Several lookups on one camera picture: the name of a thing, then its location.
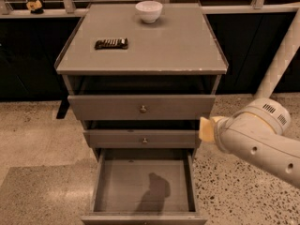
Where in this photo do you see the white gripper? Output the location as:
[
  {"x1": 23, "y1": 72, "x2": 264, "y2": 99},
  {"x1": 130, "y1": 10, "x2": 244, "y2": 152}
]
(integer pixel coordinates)
[{"x1": 210, "y1": 116, "x2": 229, "y2": 153}]

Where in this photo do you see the yellow sponge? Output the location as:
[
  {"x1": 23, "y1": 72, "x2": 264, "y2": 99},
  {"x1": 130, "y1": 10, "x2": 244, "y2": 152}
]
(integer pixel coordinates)
[{"x1": 199, "y1": 117, "x2": 214, "y2": 143}]

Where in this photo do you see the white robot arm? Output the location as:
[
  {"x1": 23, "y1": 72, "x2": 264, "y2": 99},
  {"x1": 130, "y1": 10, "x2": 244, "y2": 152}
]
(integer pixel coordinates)
[{"x1": 211, "y1": 98, "x2": 300, "y2": 188}]

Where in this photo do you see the grey drawer cabinet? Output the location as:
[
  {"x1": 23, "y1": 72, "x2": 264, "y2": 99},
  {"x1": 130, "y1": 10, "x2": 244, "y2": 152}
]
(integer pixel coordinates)
[{"x1": 53, "y1": 2, "x2": 229, "y2": 161}]

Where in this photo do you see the grey open bottom drawer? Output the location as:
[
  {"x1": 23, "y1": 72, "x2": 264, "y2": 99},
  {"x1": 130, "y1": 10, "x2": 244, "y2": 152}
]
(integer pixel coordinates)
[{"x1": 82, "y1": 149, "x2": 206, "y2": 225}]

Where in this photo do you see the grey middle drawer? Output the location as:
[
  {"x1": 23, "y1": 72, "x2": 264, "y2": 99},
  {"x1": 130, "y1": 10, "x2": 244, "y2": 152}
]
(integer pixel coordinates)
[{"x1": 83, "y1": 129, "x2": 200, "y2": 148}]

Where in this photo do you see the grey top drawer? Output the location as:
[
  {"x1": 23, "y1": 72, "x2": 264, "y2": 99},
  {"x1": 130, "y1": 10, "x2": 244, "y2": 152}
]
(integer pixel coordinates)
[{"x1": 68, "y1": 95, "x2": 215, "y2": 120}]

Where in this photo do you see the dark chocolate bar wrapper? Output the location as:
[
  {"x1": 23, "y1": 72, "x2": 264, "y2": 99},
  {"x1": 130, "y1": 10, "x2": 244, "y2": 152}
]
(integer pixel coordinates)
[{"x1": 95, "y1": 38, "x2": 128, "y2": 50}]

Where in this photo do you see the white ceramic bowl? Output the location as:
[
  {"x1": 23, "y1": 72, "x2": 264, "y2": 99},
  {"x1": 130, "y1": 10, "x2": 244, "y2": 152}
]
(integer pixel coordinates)
[{"x1": 135, "y1": 1, "x2": 163, "y2": 23}]

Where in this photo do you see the small yellow black figurine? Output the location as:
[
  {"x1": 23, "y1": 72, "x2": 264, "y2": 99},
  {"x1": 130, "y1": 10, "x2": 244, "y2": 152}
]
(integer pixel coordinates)
[{"x1": 26, "y1": 0, "x2": 43, "y2": 14}]

